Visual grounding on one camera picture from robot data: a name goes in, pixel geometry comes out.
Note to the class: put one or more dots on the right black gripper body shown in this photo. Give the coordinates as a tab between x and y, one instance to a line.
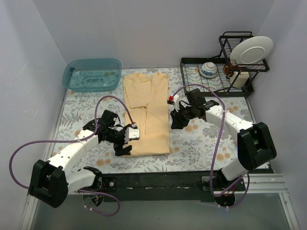
179	116

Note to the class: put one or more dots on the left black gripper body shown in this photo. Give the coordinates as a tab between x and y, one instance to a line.
120	143

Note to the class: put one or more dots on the pale yellow t shirt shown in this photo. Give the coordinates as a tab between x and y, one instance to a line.
145	98

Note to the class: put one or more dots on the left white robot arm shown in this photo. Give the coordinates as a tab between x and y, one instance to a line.
52	180

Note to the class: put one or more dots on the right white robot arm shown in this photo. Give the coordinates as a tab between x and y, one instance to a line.
255	146

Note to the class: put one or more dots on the blue patterned white bowl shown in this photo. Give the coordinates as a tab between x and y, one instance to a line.
208	70

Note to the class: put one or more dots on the teal plastic basin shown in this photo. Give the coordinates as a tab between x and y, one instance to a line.
92	75

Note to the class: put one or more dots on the red mug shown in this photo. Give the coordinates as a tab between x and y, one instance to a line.
229	68

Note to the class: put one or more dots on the black base bar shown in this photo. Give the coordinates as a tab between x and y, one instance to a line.
157	186

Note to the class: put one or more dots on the cream ceramic cup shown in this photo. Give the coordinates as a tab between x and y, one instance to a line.
239	80

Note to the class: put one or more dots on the white ceramic plate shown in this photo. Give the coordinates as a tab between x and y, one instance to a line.
251	51

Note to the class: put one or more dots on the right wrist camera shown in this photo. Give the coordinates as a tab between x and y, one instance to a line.
174	100

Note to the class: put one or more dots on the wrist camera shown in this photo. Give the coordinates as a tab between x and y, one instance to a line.
174	100
131	132

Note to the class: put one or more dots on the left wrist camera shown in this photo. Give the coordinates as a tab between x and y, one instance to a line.
131	132

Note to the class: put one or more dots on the black wire dish rack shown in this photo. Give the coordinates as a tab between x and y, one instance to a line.
190	68

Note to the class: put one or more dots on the aluminium frame rail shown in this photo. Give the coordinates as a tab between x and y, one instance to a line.
266	206

